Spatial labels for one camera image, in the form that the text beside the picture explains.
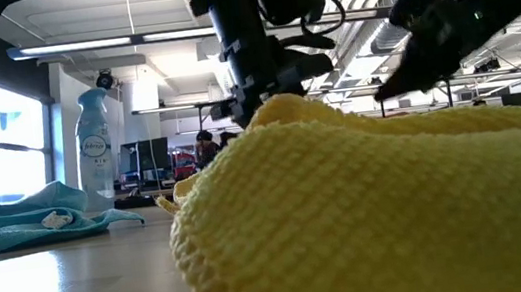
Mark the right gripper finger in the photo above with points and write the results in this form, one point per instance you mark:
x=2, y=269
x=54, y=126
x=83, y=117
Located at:
x=421, y=64

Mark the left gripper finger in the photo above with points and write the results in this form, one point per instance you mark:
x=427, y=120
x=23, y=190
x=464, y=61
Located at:
x=246, y=110

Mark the yellow microfiber towel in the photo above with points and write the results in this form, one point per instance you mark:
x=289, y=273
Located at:
x=350, y=215

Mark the teal microfiber towel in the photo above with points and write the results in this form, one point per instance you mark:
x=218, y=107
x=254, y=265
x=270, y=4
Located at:
x=23, y=222

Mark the person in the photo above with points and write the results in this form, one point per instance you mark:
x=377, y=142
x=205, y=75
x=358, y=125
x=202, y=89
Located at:
x=208, y=150

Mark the silver ceiling ducts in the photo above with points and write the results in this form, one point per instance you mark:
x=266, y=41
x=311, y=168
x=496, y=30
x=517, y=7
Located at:
x=358, y=42

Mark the black ceiling light track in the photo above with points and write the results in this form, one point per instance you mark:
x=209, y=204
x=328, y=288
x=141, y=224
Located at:
x=135, y=40

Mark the black ceiling spotlight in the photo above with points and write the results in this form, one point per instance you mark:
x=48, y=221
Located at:
x=104, y=81

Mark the Febreze air freshener spray bottle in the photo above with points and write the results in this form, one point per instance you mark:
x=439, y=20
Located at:
x=97, y=172

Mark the large bright window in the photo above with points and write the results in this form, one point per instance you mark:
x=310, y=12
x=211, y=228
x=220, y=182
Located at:
x=6, y=164

